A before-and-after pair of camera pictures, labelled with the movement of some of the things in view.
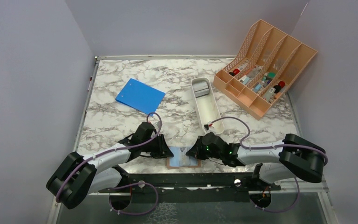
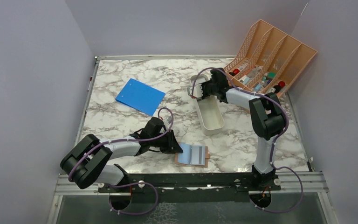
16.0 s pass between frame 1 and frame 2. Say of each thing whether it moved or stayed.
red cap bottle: stayed
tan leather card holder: moved
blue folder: stayed
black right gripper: moved
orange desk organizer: stayed
